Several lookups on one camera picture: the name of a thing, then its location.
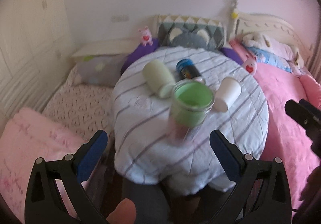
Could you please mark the bare hand fingertip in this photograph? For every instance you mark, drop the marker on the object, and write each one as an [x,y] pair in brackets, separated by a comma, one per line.
[124,213]

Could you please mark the dark blue can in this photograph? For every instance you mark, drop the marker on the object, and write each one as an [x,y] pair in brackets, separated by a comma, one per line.
[187,70]

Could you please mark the pink bed cover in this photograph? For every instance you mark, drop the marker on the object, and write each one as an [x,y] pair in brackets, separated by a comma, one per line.
[283,113]

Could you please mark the white paper cup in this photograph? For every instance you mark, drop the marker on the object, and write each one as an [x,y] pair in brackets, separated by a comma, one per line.
[227,93]

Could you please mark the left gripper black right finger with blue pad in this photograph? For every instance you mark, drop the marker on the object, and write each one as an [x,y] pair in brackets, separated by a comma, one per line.
[261,193]

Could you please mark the other hand at edge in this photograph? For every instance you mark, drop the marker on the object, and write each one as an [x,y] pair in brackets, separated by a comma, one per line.
[309,210]

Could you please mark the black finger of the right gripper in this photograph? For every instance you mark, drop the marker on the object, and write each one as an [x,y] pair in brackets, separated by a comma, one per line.
[307,116]

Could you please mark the purple cushion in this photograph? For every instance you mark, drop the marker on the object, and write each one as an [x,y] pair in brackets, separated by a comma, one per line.
[138,53]

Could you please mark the white wall socket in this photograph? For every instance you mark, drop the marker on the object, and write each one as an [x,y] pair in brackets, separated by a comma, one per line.
[119,18]

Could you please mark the blue cartoon pillow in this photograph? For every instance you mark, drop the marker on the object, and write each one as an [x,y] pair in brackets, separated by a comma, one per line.
[270,59]

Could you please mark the glass jar green pink liner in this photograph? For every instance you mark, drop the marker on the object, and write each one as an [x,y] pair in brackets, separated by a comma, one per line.
[191,102]

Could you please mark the cream wooden headboard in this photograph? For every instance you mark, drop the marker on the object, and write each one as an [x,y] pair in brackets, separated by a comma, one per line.
[242,23]

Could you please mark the striped white folded quilt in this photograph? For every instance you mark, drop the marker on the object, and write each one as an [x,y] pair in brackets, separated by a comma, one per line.
[145,154]

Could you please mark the pink floral folded blanket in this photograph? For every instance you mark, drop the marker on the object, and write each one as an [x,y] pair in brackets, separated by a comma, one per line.
[26,137]

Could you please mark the heart pattern bed sheet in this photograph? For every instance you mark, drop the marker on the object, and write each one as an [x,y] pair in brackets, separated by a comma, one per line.
[83,109]

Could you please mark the white wardrobe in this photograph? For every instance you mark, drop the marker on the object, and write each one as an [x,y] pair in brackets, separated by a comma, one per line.
[36,45]

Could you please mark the white bedside table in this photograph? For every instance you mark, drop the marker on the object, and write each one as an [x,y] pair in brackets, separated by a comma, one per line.
[107,47]

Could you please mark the grey cat face cushion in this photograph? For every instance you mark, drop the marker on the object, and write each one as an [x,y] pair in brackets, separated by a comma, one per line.
[198,38]

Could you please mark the white plush dog toy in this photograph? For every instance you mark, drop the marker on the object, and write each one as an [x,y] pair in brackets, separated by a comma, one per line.
[257,40]

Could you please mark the diamond pattern quilted pillow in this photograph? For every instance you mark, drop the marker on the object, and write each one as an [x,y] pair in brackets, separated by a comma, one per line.
[215,29]

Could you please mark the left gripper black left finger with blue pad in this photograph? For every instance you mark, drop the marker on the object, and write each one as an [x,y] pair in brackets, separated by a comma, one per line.
[43,202]

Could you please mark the grey pillow with daisy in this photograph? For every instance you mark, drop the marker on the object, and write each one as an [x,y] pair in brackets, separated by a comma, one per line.
[102,70]

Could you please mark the small pink pig plush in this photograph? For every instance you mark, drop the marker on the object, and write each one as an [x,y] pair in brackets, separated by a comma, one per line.
[250,64]

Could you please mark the pale green frosted jar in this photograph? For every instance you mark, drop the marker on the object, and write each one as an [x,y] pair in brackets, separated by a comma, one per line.
[159,78]

